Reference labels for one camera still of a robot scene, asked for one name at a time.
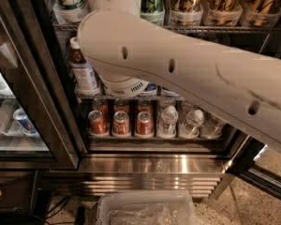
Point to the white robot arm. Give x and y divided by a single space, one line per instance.
243 88

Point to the front right orange can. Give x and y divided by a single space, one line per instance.
144 125

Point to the orange can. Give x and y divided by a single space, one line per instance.
144 125
97 123
120 124

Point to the front middle orange can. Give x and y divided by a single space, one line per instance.
120 124

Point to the front left orange can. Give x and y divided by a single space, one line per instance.
97 123

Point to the steel fridge base grille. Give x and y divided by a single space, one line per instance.
102 174

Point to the gold slim can left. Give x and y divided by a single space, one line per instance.
185 12

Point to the closed left glass fridge door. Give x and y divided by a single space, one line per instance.
34 77

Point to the green slim can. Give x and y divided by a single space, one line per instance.
152 11

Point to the blue white can left fridge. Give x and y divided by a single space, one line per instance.
23 120

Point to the open right fridge door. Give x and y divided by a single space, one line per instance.
258 165

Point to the left white 7up can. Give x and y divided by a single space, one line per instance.
70 11

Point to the gold slim can right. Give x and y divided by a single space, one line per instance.
260 13

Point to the front left water bottle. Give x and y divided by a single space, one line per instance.
166 127

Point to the water bottle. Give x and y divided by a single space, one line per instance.
166 127
190 127
212 127

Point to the front middle water bottle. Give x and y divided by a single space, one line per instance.
190 127

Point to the left front tea bottle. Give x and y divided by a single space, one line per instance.
83 72

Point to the front right water bottle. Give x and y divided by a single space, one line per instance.
212 127

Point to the clear plastic bin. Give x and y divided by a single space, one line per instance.
146 207

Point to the middle wire shelf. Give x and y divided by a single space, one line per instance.
128 98

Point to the wire shelf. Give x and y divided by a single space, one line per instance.
195 29
128 98

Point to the top wire shelf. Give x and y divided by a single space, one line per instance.
195 29

